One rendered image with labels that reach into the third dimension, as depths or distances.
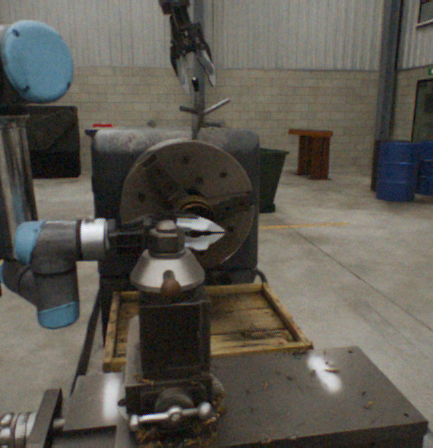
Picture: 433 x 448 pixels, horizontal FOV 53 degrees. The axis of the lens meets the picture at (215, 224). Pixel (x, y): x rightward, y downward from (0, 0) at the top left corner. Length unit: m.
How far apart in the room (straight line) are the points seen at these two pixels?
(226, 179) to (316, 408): 0.61
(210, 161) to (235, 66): 10.29
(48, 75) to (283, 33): 11.08
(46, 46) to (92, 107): 10.24
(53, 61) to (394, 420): 0.66
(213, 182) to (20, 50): 0.51
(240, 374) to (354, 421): 0.15
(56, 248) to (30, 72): 0.28
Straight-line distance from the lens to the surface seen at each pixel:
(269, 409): 0.54
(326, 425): 0.53
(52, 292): 0.81
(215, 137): 1.18
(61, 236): 0.78
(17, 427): 0.56
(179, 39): 1.15
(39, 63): 0.72
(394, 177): 7.27
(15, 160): 0.87
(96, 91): 10.96
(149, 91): 10.94
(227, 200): 0.97
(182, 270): 0.44
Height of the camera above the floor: 1.29
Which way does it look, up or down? 14 degrees down
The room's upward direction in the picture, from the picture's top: straight up
